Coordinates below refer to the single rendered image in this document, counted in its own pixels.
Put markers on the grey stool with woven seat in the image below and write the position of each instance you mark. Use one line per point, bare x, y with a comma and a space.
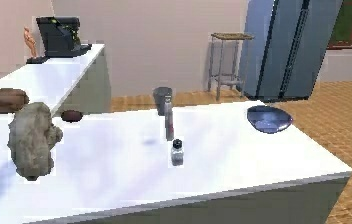
225, 60

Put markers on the brown framed window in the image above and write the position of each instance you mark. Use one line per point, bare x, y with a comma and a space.
346, 23

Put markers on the dark brown potato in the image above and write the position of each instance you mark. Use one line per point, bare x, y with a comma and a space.
71, 115

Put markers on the dark grey cup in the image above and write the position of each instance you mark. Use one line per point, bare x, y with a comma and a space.
160, 98

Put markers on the small clear black-capped shaker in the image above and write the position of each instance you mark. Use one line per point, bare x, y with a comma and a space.
177, 154

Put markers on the brown bread loaf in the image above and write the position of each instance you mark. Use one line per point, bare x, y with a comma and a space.
2, 101

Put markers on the blue glass bowl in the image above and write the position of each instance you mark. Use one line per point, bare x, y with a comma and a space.
269, 119

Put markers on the white side counter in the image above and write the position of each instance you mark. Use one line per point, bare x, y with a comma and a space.
50, 76

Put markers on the tan figurine on black base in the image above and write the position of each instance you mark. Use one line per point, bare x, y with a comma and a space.
31, 45

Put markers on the grey slim bottle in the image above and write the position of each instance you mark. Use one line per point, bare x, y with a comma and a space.
169, 120

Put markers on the grey blue fridge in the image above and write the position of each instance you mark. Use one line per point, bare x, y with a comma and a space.
289, 50

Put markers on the black coffee machine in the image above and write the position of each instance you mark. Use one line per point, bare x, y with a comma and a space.
61, 36

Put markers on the white kitchen island counter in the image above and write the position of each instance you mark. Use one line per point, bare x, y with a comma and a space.
237, 156

